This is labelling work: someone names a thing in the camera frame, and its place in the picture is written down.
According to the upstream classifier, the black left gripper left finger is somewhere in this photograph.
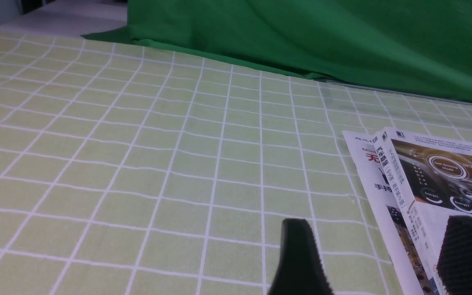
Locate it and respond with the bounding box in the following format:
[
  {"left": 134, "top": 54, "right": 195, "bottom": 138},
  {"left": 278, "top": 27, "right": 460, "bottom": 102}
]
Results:
[{"left": 268, "top": 218, "right": 334, "bottom": 295}]

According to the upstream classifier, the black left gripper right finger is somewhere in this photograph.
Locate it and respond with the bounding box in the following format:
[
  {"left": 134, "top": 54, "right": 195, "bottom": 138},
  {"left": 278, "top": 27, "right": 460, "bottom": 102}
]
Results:
[{"left": 437, "top": 216, "right": 472, "bottom": 295}]

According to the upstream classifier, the top self-driving textbook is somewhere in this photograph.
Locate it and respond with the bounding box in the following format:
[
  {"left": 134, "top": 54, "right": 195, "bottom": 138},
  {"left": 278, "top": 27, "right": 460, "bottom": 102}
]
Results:
[{"left": 386, "top": 127, "right": 472, "bottom": 295}]

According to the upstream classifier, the middle white book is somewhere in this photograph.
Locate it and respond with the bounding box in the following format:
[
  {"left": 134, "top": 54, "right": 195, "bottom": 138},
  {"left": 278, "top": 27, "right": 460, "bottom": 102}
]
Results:
[{"left": 373, "top": 128, "right": 438, "bottom": 295}]

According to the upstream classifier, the green backdrop cloth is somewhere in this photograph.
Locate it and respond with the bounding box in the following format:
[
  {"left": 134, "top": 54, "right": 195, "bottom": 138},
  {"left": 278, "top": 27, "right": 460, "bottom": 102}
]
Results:
[{"left": 84, "top": 0, "right": 472, "bottom": 103}]

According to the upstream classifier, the green checkered tablecloth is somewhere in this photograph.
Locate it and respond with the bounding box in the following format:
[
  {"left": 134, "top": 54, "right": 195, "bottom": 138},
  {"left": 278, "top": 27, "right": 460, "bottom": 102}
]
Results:
[{"left": 0, "top": 31, "right": 472, "bottom": 295}]

